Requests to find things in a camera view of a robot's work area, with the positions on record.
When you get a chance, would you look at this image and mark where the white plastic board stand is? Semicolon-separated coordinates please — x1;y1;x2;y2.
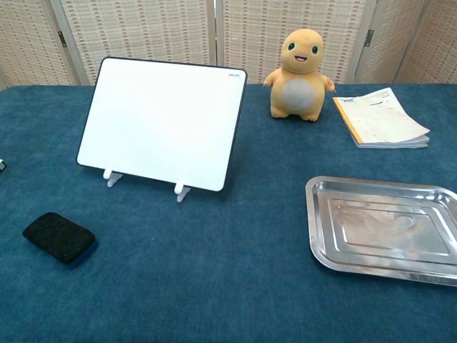
103;166;191;204

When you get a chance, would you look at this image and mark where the blue table cloth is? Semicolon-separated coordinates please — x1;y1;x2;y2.
0;83;457;343

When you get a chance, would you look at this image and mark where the woven folding screen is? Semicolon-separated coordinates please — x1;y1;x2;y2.
0;0;457;90

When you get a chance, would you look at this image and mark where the white board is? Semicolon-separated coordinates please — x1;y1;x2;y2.
76;56;248;193

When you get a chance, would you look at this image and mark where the stainless steel tray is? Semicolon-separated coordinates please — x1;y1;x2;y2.
305;175;457;287

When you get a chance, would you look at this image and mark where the yellow spine paper notebook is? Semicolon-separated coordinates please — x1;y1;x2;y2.
332;87;431;149

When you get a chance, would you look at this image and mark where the black eraser sponge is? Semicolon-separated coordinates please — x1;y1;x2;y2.
21;212;99;270

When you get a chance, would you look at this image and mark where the orange plush dinosaur toy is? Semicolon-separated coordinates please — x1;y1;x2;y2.
263;28;337;123

